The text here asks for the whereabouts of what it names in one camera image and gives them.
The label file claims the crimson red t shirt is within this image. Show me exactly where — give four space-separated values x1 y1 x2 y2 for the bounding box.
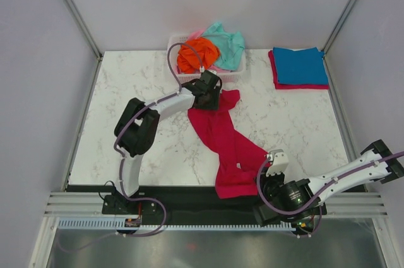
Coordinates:
187 90 267 199

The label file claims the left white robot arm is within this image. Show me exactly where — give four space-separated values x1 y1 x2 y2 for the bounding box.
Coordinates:
103 71 223 214

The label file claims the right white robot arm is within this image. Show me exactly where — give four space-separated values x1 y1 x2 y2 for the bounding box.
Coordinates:
253 139 403 226

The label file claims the orange t shirt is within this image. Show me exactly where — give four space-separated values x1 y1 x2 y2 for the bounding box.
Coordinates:
177 37 220 74

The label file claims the teal t shirt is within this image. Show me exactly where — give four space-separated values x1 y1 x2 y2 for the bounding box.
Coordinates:
201 22 245 71

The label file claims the pink t shirt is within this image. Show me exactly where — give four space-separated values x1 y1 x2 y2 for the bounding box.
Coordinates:
187 29 205 41

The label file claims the pink plastic laundry basket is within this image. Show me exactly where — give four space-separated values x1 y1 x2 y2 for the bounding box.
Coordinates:
167 30 247 83

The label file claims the folded red t shirt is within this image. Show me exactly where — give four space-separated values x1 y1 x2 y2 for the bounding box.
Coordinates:
268 50 330 90

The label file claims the folded blue t shirt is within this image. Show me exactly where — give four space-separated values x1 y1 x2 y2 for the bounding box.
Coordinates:
272 47 329 86

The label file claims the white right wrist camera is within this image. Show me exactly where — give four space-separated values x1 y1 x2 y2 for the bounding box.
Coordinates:
265 149 289 177

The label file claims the right aluminium frame post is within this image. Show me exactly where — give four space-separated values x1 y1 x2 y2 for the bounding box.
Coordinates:
322 0 359 54

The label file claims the aluminium frame post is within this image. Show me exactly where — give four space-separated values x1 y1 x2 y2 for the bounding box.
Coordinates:
63 0 103 61
322 0 359 54

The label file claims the left aluminium frame post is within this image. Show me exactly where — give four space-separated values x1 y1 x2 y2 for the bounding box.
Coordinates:
63 0 103 61

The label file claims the white cable duct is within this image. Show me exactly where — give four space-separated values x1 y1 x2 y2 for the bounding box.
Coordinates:
58 216 297 230

